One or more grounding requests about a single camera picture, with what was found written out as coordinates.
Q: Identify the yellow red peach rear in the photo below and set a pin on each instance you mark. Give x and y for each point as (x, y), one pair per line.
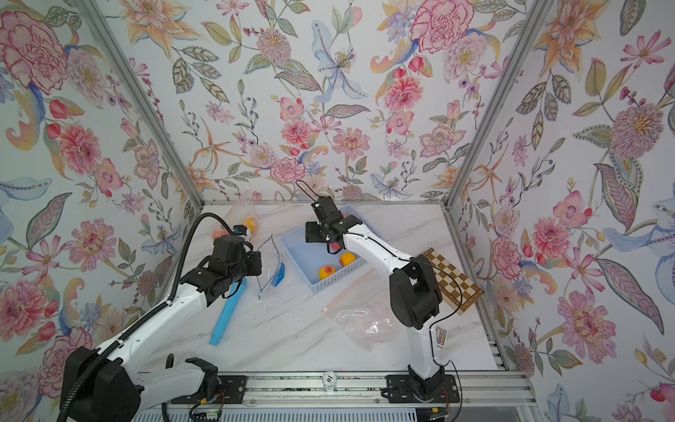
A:
(347, 259)

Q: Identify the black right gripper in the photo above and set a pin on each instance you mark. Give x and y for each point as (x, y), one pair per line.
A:
(311, 233)

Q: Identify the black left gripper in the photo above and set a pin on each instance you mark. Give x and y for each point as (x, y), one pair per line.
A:
(256, 259)

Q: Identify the blue toy microphone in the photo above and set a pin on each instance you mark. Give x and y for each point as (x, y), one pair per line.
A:
(230, 306)

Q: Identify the yellow red peach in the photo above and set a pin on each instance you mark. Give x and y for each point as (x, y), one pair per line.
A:
(325, 272)
(347, 259)

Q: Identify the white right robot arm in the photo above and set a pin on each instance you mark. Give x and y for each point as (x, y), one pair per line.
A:
(415, 295)

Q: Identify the aluminium left corner post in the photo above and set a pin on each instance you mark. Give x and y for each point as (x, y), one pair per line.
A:
(111, 48)

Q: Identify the clear pink-zipper zip bag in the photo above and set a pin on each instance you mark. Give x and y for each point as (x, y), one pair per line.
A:
(242, 208)

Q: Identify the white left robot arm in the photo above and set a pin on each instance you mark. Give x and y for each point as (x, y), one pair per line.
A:
(106, 383)

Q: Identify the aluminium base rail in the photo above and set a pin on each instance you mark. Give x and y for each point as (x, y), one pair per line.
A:
(360, 396)

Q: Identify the yellow red peach front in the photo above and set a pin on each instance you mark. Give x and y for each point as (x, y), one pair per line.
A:
(325, 272)

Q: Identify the wooden chessboard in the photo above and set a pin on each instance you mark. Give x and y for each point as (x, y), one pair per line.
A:
(457, 289)

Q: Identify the light blue perforated basket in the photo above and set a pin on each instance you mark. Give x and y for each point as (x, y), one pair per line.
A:
(303, 260)

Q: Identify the clear blue-zipper zip bag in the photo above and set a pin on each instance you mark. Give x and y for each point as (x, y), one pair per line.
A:
(273, 270)

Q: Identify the crumpled clear pink bag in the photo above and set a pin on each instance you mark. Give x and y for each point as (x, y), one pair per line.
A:
(363, 313)

